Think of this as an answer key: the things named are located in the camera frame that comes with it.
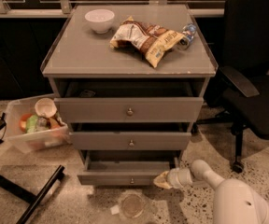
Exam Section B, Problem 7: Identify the white ceramic bowl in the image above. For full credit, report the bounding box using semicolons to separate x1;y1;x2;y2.
85;9;115;34

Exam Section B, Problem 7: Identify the dark object in top drawer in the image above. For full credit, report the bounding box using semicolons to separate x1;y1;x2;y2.
79;90;95;98

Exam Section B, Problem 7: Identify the clear round lid on floor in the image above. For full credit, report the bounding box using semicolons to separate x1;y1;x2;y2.
120;193;145;218

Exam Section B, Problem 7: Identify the clear plastic storage bin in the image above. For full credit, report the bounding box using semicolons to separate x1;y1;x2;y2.
6;94;70;153

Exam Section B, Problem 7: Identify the black office chair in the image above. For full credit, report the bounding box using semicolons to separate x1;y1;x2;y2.
205;0;269;173

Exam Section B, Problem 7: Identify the white cup in bin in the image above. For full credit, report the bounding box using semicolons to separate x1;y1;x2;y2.
35;98;57;118

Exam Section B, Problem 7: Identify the brown chip bag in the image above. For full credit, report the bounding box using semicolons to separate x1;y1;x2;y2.
110;16;184;68

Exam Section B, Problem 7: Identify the orange item in bin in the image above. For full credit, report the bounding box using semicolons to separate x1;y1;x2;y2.
19;113;33;133

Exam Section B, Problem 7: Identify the grey middle drawer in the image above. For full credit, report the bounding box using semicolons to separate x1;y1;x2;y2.
71;123;191;150

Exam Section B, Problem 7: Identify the grey drawer cabinet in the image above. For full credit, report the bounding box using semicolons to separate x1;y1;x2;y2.
40;4;219;170

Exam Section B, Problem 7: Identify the grey top drawer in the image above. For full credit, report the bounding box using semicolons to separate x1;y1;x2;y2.
53;79;205;124

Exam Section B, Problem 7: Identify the green item in bin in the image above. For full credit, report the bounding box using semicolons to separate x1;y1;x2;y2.
25;115;38;133

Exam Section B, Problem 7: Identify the grey bottom drawer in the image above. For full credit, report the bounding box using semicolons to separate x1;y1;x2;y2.
78;154;179;186

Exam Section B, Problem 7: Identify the clear plastic water bottle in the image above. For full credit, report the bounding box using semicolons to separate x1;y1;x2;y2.
177;23;196;50

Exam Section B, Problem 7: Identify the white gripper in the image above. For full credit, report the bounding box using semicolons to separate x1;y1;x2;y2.
153;168;192;189

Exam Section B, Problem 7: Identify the grey drawer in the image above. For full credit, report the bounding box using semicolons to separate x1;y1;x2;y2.
78;154;179;186
71;123;191;150
53;79;205;124

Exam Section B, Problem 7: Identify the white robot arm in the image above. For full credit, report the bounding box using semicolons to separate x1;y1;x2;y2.
154;64;269;224

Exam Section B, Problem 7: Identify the black stand base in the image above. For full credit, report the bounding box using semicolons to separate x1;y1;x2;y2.
0;115;64;224

